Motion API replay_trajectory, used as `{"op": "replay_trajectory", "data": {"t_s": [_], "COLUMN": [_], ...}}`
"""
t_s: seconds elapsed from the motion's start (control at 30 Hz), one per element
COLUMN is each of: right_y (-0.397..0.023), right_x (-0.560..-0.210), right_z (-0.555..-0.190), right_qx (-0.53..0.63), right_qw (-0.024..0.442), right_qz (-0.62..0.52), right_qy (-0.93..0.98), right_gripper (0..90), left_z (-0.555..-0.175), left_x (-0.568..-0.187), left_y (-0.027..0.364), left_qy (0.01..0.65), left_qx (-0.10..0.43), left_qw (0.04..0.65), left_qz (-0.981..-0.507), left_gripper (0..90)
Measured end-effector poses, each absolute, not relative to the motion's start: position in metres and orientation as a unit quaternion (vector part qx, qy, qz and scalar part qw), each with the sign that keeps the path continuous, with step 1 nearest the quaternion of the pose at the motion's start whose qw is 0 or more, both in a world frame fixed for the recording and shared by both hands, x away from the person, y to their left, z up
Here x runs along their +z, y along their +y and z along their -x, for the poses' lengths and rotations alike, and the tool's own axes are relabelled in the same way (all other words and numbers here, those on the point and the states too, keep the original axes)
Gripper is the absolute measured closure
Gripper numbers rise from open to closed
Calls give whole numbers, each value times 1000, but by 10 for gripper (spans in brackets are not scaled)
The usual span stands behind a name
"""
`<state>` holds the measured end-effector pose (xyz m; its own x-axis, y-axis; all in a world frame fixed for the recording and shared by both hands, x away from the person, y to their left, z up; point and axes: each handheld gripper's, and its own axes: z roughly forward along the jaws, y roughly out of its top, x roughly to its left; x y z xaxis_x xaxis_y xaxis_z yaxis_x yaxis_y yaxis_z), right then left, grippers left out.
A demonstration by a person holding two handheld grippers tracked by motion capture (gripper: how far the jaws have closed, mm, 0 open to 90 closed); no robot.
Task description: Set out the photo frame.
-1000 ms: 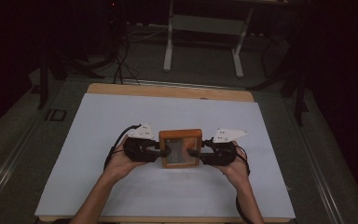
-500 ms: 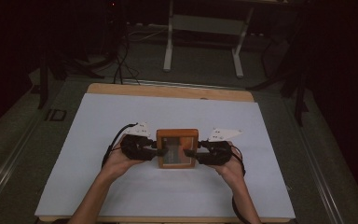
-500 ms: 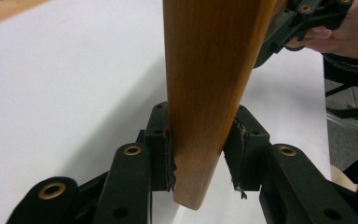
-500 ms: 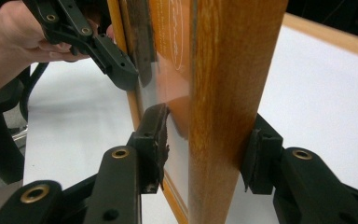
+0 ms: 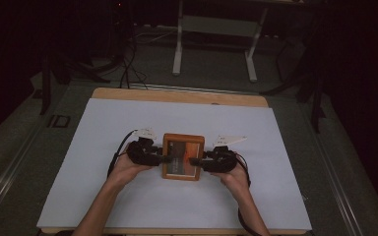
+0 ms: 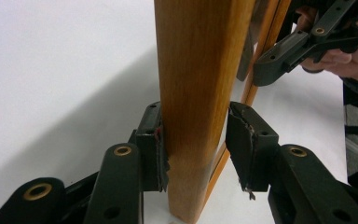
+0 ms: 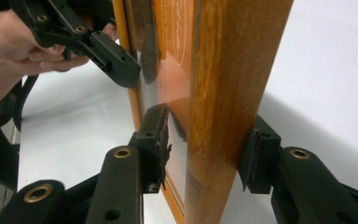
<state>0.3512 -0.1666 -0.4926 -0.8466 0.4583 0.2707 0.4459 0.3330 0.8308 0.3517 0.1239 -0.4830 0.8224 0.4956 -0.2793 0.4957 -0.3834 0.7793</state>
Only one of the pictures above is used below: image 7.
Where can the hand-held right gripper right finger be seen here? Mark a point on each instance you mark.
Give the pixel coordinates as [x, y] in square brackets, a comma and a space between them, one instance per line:
[286, 174]

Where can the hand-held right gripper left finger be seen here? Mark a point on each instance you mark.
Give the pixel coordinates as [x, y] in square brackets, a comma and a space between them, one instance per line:
[130, 168]

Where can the wooden picture frame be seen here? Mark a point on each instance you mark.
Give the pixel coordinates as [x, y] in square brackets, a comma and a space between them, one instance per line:
[217, 93]

